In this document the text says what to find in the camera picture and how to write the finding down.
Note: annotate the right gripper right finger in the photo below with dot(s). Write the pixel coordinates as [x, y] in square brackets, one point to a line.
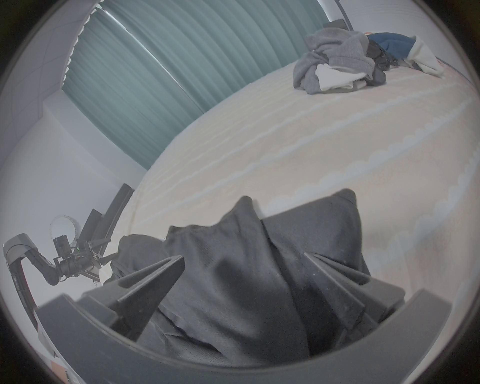
[345, 300]

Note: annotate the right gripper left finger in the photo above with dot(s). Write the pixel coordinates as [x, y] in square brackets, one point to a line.
[150, 292]

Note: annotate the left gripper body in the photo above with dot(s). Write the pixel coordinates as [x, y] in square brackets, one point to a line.
[90, 268]

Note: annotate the black T-shirt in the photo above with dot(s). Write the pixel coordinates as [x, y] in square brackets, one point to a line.
[240, 270]

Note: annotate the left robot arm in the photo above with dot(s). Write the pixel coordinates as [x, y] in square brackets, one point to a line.
[41, 266]

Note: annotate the pile of clothes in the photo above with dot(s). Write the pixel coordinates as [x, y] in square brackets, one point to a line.
[337, 63]

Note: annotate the bed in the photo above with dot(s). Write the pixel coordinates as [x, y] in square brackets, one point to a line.
[300, 150]

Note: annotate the blue-green curtain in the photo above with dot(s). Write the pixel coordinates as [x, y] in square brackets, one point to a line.
[225, 45]
[123, 112]

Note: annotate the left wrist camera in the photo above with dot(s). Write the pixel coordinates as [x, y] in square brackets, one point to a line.
[60, 245]

